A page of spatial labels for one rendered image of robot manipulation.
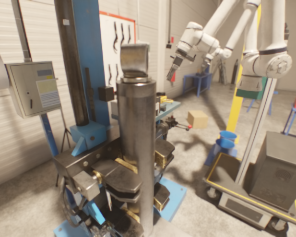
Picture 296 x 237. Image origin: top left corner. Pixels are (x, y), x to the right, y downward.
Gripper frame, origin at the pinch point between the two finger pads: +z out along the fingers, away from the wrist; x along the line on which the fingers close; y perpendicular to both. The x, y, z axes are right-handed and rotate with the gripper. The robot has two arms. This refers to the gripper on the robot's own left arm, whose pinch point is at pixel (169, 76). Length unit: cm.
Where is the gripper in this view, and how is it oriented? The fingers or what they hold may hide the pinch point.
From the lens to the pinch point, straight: 99.9
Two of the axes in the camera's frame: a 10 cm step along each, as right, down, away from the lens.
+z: -4.2, 8.1, 4.0
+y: -9.0, -4.3, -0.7
